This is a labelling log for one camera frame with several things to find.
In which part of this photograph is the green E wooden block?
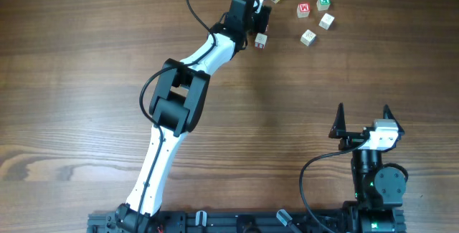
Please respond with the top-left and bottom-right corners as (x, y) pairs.
(316, 0), (331, 11)

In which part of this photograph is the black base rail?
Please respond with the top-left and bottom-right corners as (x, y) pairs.
(87, 209), (407, 233)

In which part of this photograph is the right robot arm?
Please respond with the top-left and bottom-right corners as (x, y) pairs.
(328, 104), (409, 233)

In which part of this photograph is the red M wooden block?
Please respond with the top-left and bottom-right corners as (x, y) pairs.
(297, 2), (311, 18)

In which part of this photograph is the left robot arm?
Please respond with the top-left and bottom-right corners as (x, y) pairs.
(115, 0), (271, 232)

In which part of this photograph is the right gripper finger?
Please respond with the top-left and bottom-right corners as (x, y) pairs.
(328, 103), (347, 139)
(383, 105), (405, 135)

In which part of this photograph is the plain wooden block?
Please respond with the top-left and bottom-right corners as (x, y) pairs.
(301, 29), (316, 47)
(319, 13), (335, 30)

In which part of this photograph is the red I wooden block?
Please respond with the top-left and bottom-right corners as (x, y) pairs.
(255, 33), (268, 49)

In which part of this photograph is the plain wooden block lower right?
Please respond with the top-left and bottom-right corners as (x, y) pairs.
(301, 29), (316, 47)

